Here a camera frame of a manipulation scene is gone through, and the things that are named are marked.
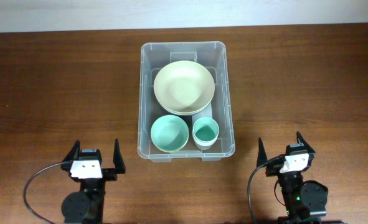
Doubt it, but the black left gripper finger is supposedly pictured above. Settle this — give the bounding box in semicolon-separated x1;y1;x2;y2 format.
62;140;80;162
113;139;126;173

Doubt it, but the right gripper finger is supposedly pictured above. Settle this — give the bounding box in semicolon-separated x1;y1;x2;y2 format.
257;138;268;167
296;131;315;154

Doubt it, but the light teal small bowl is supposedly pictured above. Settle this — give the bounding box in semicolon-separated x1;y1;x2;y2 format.
151;115;189;152

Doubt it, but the grey plastic cup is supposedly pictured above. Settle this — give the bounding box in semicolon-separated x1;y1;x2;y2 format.
194;137;217;151

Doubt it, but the mint green plastic cup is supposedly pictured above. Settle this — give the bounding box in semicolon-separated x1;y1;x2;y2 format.
192;117;220;146

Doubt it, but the cream bowl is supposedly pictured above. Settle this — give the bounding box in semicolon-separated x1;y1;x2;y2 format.
157;100;212;116
154;60;215;105

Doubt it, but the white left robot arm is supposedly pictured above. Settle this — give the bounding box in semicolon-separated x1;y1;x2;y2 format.
61;139;126;224

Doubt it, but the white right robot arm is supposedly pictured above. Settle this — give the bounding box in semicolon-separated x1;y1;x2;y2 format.
105;132;314;223

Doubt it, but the white label in container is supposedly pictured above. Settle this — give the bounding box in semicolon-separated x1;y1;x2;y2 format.
191;103;213;124

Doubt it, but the clear plastic storage container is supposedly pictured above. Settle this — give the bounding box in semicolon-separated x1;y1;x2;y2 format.
138;41;235;162

